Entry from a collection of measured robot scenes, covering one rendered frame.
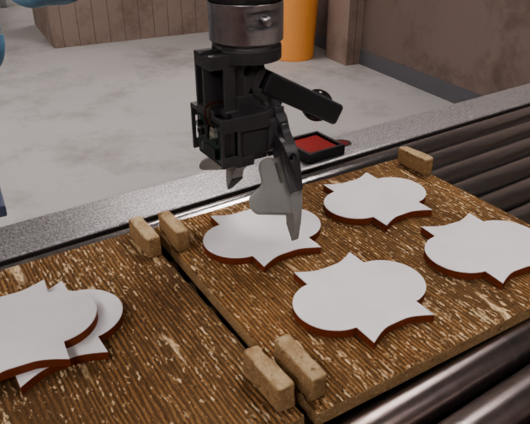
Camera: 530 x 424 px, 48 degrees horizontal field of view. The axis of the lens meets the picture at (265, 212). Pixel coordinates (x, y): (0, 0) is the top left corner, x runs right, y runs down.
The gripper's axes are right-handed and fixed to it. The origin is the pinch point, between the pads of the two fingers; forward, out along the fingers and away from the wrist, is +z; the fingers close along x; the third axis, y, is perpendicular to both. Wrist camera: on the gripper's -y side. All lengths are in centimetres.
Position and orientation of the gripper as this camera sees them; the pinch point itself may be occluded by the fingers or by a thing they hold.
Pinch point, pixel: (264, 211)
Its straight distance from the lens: 70.7
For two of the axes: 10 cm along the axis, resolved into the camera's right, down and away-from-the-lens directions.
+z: 0.0, 8.8, 4.8
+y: -8.6, 2.5, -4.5
